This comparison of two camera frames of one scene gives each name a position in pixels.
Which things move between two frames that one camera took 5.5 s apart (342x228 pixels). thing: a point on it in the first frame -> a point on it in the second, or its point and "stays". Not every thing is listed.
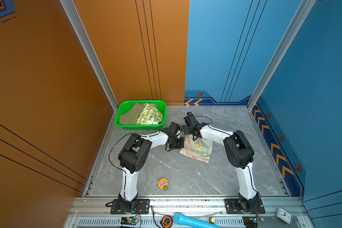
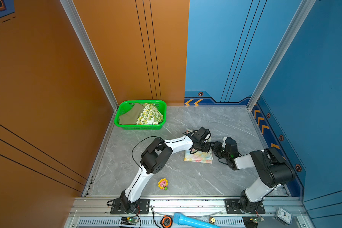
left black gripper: [181, 145] -> [206, 149]
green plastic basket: [141, 115] stays
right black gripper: [184, 129] -> [215, 147]
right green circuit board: [256, 219] stays
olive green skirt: [130, 117] stays
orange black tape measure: [166, 221] stays
